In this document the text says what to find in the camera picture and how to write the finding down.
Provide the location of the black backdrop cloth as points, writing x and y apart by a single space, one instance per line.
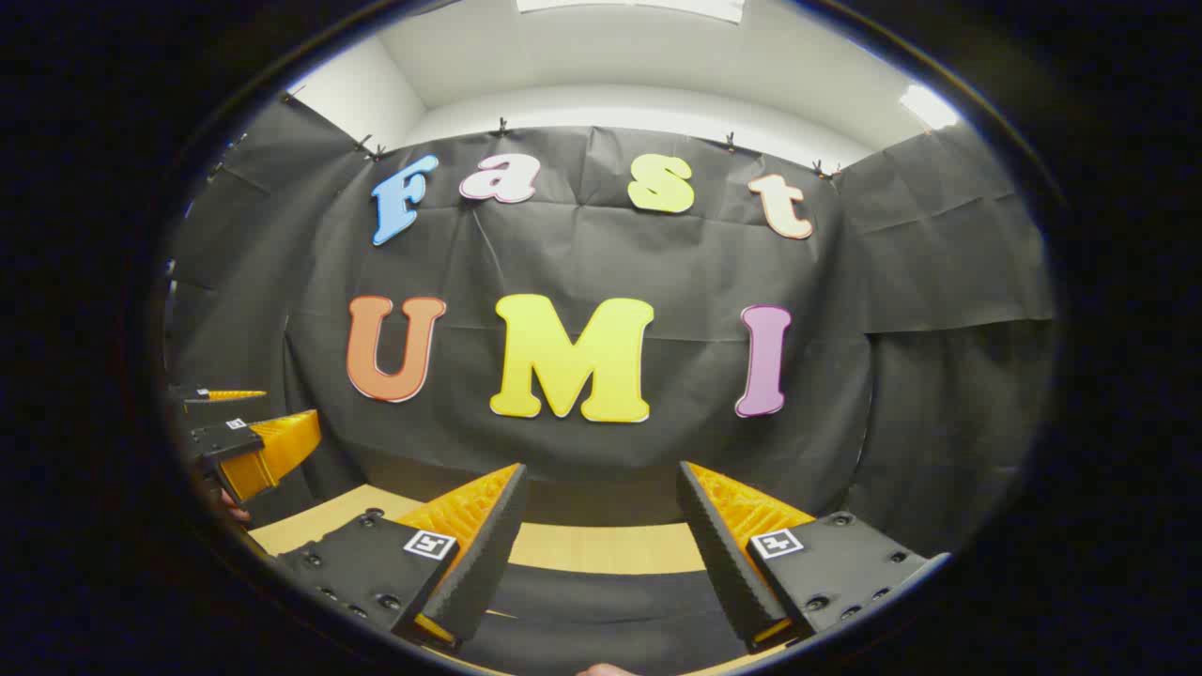
582 263

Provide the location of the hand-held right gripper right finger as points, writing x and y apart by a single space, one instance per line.
723 563

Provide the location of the ceiling light panel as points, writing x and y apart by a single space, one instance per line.
928 105
629 7

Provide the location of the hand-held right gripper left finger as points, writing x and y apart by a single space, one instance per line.
484 573

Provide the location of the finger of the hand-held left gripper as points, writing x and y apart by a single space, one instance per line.
230 395
272 451

